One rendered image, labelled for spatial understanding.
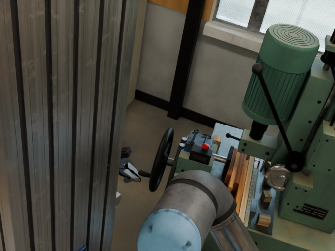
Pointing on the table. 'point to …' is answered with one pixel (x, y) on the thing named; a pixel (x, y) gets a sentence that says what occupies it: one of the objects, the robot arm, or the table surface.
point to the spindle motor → (280, 72)
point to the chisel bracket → (257, 146)
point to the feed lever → (293, 163)
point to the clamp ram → (225, 160)
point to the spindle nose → (257, 130)
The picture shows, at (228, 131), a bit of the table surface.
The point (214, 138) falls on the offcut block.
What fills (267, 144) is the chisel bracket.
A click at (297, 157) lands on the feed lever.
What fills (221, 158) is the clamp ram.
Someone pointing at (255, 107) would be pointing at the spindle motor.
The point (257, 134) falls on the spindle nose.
